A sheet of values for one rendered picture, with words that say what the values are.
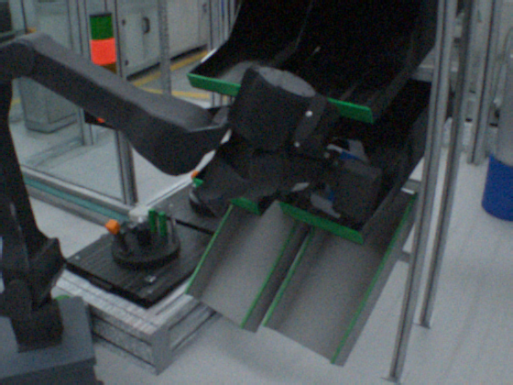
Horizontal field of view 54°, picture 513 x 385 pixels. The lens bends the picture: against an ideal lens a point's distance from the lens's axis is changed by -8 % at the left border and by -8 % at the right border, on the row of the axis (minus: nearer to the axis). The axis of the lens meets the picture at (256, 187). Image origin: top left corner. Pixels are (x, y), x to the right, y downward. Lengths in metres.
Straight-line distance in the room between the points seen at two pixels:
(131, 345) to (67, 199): 0.55
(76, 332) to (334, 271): 0.39
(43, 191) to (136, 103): 0.99
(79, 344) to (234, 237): 0.33
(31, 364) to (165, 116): 0.40
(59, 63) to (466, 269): 1.01
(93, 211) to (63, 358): 0.65
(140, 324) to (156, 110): 0.49
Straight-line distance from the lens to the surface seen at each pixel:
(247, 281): 0.88
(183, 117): 0.52
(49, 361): 0.75
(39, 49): 0.56
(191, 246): 1.10
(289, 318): 0.85
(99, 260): 1.09
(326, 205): 0.66
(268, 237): 0.88
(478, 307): 1.18
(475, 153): 1.85
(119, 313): 0.96
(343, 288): 0.82
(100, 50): 1.15
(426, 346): 1.05
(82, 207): 1.37
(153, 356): 0.94
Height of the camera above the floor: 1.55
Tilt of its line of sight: 26 degrees down
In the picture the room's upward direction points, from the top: 1 degrees counter-clockwise
